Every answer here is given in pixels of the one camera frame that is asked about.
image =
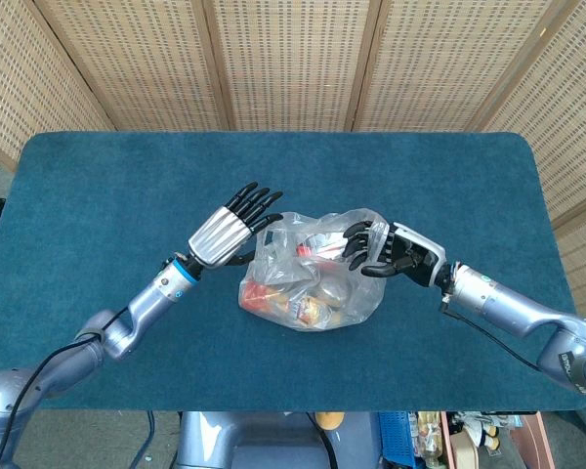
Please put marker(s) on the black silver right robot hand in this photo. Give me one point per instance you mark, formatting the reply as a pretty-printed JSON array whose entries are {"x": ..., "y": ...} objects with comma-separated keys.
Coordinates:
[{"x": 415, "y": 259}]

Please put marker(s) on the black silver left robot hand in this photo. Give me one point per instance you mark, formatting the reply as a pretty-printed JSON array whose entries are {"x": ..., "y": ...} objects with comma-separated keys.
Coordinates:
[{"x": 220, "y": 237}]

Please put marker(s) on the clear plastic bag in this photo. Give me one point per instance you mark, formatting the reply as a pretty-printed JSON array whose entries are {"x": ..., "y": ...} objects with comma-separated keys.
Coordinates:
[{"x": 366, "y": 300}]

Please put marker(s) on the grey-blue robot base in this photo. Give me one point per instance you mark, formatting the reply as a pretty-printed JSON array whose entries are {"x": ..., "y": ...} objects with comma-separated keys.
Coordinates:
[{"x": 254, "y": 439}]

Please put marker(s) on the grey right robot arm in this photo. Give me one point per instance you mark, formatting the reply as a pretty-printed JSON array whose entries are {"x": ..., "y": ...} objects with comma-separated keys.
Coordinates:
[{"x": 498, "y": 303}]

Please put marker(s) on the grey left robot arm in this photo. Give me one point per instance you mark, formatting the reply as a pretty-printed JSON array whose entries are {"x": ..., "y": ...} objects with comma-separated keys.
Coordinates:
[{"x": 146, "y": 303}]

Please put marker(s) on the red snack packet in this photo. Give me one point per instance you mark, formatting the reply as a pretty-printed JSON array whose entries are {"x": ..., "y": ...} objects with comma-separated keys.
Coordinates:
[{"x": 254, "y": 295}]

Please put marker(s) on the red drink can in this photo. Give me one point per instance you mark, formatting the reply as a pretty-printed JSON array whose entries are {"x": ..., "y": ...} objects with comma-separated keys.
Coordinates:
[{"x": 304, "y": 251}]

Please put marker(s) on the blue carpet table mat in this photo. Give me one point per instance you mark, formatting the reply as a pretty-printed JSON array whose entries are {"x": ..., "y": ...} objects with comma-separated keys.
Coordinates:
[{"x": 127, "y": 195}]

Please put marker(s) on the yellow snack packet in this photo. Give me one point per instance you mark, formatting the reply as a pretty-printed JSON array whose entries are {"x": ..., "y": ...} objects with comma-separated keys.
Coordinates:
[{"x": 307, "y": 310}]

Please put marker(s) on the clear plastic bottle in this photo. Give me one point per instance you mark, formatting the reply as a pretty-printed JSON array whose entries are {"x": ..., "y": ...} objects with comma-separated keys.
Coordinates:
[{"x": 430, "y": 435}]

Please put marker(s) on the white plush toy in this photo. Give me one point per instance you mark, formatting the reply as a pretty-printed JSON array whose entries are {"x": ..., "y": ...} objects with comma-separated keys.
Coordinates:
[{"x": 476, "y": 425}]

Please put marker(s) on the blue plastic crate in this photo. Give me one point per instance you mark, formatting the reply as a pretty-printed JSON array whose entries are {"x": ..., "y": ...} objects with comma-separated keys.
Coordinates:
[{"x": 395, "y": 437}]

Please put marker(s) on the yellow round object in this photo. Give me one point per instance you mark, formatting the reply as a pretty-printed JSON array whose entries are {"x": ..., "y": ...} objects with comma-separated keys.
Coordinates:
[{"x": 329, "y": 420}]

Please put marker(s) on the woven bamboo folding screen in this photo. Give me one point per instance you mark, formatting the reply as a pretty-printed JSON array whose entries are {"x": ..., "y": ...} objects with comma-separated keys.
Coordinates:
[{"x": 293, "y": 63}]

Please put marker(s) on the pink storage box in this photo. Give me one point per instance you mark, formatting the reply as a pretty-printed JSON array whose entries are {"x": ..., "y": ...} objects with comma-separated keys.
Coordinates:
[{"x": 532, "y": 442}]

